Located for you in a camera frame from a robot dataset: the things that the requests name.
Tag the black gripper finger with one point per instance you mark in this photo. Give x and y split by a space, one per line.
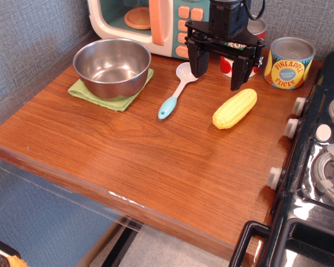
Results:
241 70
198 58

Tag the green folded cloth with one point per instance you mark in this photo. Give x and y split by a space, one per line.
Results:
79 90

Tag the tomato sauce can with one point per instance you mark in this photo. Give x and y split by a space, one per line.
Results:
257 28

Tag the yellow toy corn cob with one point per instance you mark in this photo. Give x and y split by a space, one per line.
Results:
234 109

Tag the white spoon teal handle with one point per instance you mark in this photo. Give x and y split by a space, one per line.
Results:
185 75

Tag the black toy stove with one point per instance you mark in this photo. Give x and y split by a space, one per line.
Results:
301 232

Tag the stainless steel bowl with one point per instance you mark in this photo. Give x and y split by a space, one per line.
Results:
113 68

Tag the teal toy microwave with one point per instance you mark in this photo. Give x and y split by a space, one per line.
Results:
159 25

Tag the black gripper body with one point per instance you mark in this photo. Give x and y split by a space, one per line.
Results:
228 22

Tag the pineapple slices can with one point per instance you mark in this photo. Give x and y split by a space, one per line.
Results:
289 62

